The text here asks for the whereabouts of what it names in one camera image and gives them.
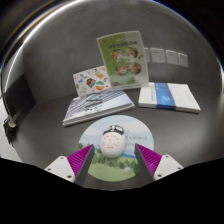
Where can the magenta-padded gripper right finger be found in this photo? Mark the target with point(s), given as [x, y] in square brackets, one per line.
[166, 165]

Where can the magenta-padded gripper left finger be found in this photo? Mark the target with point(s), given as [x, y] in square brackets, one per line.
[63, 166]

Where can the white panda-print computer mouse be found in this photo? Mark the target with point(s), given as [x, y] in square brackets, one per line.
[112, 141]

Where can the round landscape-print mouse pad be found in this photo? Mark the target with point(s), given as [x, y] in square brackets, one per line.
[115, 168]

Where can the black clamp with beige knob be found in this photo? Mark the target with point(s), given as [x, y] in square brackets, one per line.
[9, 130]

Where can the white book with blue stripe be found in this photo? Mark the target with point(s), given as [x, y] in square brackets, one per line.
[181, 98]

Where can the grey building-cover book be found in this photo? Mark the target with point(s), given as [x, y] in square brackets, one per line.
[100, 106]

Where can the black flat panel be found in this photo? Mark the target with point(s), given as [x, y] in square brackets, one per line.
[18, 100]

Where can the white colourful sticker sheet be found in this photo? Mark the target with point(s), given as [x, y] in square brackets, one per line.
[91, 81]

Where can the green flyer in clear stand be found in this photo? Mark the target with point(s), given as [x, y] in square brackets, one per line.
[123, 60]

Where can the white wall switch plates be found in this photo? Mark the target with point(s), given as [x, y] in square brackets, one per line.
[166, 56]

